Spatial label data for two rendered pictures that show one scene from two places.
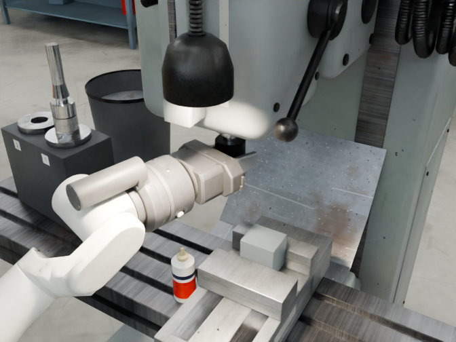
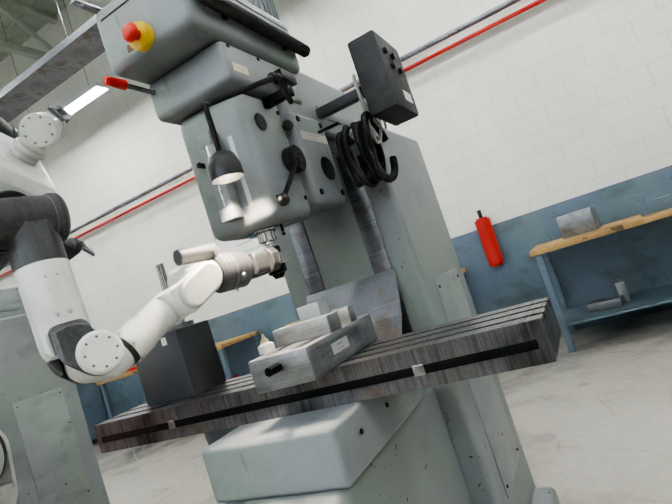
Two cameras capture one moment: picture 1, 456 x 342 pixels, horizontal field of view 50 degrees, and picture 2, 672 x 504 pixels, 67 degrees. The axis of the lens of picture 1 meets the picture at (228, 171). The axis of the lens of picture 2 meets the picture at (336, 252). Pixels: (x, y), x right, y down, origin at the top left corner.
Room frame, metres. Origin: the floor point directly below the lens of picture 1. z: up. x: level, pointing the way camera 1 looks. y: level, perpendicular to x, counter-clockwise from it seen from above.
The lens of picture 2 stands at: (-0.61, -0.05, 1.13)
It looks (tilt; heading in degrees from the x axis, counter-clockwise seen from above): 3 degrees up; 355
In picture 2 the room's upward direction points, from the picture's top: 18 degrees counter-clockwise
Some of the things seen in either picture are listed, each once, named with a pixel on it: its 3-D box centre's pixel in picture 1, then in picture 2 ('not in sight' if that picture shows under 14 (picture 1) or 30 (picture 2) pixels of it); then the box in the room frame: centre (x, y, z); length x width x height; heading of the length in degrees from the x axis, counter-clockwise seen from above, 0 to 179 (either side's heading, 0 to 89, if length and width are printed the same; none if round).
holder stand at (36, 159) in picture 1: (61, 167); (176, 360); (0.92, 0.36, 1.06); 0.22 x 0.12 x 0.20; 52
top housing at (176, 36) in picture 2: not in sight; (209, 46); (0.67, -0.01, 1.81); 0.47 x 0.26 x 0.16; 149
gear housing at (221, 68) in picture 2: not in sight; (231, 95); (0.69, -0.03, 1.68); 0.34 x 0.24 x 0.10; 149
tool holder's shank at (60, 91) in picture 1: (56, 73); (164, 282); (0.89, 0.32, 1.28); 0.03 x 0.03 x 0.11
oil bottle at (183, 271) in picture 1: (183, 272); (269, 355); (0.64, 0.08, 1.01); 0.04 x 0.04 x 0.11
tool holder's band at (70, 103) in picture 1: (62, 103); not in sight; (0.89, 0.32, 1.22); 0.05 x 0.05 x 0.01
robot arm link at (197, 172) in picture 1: (184, 180); (246, 268); (0.59, 0.06, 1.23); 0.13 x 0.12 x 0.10; 44
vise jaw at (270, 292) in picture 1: (246, 281); (307, 329); (0.58, -0.03, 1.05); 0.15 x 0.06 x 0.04; 60
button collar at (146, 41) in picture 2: not in sight; (140, 36); (0.46, 0.11, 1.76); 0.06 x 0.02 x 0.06; 59
